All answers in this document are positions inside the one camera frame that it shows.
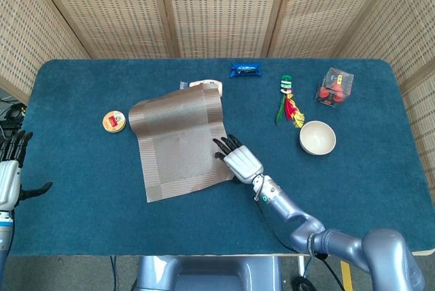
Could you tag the colourful feather shuttlecock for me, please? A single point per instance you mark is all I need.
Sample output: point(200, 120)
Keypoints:
point(289, 105)

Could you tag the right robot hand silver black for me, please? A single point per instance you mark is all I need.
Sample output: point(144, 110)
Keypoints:
point(243, 163)

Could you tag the mayonnaise squeeze bottle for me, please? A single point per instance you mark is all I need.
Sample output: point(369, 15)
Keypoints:
point(197, 83)

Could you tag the blue snack packet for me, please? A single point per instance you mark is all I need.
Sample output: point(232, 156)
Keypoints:
point(245, 70)

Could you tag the white table leg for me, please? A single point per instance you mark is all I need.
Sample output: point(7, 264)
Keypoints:
point(301, 264)

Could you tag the blue felt table cover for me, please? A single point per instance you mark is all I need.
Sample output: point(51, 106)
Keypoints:
point(102, 219)

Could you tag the blue-grey robot torso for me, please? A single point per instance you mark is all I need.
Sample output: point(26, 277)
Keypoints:
point(210, 274)

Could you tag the round yellow tin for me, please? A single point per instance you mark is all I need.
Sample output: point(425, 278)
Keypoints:
point(114, 121)

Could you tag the beige woven placemat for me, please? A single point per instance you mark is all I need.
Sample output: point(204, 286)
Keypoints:
point(176, 148)

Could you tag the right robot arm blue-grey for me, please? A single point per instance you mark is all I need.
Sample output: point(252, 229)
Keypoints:
point(340, 243)

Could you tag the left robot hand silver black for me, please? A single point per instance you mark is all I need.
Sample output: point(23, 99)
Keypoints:
point(8, 182)

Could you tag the woven bamboo folding screen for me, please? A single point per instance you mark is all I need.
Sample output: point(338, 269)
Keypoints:
point(221, 9)

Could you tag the clear box with red toys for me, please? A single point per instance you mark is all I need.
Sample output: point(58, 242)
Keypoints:
point(334, 88)

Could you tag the white bowl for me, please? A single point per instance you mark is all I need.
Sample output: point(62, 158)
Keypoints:
point(317, 138)

